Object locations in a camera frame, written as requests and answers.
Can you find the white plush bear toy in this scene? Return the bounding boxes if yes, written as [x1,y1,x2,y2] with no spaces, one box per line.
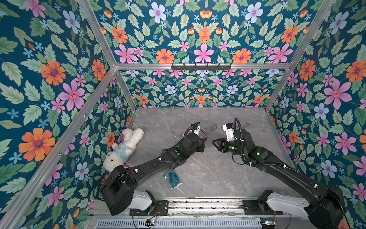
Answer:
[103,128,144,172]

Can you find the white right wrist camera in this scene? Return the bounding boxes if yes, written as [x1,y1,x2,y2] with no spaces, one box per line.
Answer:
[223,123,234,142]

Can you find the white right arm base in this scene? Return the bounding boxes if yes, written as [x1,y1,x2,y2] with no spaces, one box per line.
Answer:
[257,190,310,220]

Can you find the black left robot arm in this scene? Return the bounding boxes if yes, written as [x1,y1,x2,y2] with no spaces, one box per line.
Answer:
[100,122,207,216]

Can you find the grey protractor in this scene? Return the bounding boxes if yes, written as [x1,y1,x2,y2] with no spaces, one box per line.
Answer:
[210,124,217,131]

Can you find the green ruler set pouch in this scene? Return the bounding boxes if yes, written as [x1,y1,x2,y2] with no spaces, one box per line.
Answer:
[163,170,182,190]

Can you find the purple protractor set pouch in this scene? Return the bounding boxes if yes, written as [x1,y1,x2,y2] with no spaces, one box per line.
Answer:
[199,126,208,143]

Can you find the purple straight ruler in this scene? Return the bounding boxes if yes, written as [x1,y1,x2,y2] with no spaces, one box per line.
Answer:
[241,122,250,129]

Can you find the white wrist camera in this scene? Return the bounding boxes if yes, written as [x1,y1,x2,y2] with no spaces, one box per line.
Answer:
[191,122,200,136]
[223,123,234,142]

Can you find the black hook rail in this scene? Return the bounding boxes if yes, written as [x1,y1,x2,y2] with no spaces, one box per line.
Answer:
[171,64,232,71]

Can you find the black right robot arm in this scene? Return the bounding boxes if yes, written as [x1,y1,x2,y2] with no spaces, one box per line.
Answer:
[212,118,346,229]

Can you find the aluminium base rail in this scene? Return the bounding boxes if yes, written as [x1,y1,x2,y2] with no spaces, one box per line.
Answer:
[84,197,314,229]

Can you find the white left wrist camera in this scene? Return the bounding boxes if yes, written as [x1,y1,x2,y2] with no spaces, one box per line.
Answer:
[191,122,200,136]

